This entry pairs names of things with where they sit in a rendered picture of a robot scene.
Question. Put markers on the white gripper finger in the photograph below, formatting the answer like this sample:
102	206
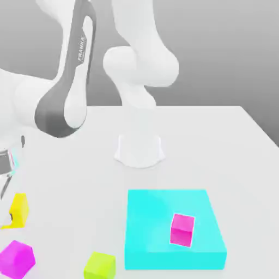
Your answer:
4	219

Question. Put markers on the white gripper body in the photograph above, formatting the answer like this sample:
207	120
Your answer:
7	196

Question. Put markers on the small yellow cube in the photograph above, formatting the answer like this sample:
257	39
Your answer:
20	209

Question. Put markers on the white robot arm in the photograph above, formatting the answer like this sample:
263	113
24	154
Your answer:
139	65

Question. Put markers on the small magenta cube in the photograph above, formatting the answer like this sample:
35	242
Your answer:
16	259

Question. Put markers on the small lime green cube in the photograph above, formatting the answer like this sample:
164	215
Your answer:
99	266

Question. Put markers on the small pink cube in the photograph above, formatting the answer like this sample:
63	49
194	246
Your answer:
182	231

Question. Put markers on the large cyan box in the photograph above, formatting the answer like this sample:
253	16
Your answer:
148	228

